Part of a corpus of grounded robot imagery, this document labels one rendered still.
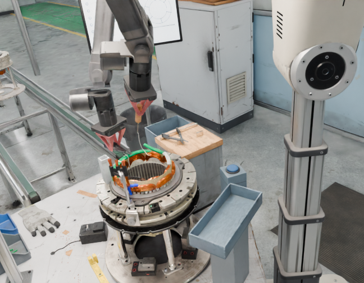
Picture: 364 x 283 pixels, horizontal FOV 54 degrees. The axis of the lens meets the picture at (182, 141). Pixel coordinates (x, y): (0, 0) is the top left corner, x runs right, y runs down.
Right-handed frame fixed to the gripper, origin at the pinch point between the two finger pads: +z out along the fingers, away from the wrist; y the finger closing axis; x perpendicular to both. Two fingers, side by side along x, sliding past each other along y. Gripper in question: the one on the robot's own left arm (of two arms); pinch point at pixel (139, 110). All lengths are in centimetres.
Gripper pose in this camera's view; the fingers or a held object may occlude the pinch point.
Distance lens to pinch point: 103.5
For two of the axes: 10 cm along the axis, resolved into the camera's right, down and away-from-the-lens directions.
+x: 9.2, -2.0, 3.3
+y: 3.7, 6.9, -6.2
